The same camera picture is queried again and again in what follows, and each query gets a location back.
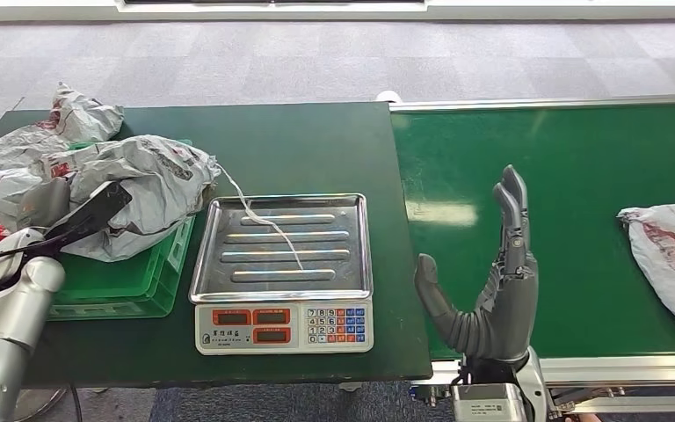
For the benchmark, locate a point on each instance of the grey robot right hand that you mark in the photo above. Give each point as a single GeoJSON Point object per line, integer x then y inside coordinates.
{"type": "Point", "coordinates": [500, 320]}

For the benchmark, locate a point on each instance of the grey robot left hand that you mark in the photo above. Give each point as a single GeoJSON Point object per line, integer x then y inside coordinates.
{"type": "Point", "coordinates": [43, 204]}

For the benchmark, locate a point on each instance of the grey courier package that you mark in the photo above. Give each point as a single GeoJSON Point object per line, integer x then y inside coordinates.
{"type": "Point", "coordinates": [151, 180]}

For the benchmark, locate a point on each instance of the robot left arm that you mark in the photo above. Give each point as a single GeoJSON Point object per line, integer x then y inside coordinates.
{"type": "Point", "coordinates": [5, 320]}

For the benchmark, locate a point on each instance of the grey package with red print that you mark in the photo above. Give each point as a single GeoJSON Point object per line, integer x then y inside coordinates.
{"type": "Point", "coordinates": [669, 256]}

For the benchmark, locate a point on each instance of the grey courier bag red print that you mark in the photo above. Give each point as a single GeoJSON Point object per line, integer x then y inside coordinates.
{"type": "Point", "coordinates": [75, 122]}

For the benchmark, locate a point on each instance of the green plastic crate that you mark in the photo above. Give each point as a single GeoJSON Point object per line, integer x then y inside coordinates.
{"type": "Point", "coordinates": [116, 285]}

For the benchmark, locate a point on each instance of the round metal table base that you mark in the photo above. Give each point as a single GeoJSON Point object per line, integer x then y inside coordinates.
{"type": "Point", "coordinates": [40, 405]}

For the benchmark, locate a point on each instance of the electronic scale with steel tray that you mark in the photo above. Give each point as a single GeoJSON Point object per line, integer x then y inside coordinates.
{"type": "Point", "coordinates": [282, 250]}

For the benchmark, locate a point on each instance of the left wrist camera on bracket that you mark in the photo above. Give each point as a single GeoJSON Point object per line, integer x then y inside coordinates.
{"type": "Point", "coordinates": [90, 215]}

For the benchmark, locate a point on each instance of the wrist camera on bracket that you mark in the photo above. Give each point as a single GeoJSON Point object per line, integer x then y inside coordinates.
{"type": "Point", "coordinates": [90, 215]}
{"type": "Point", "coordinates": [489, 403]}

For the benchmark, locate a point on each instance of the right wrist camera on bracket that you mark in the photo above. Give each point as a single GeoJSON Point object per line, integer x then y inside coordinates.
{"type": "Point", "coordinates": [489, 403]}

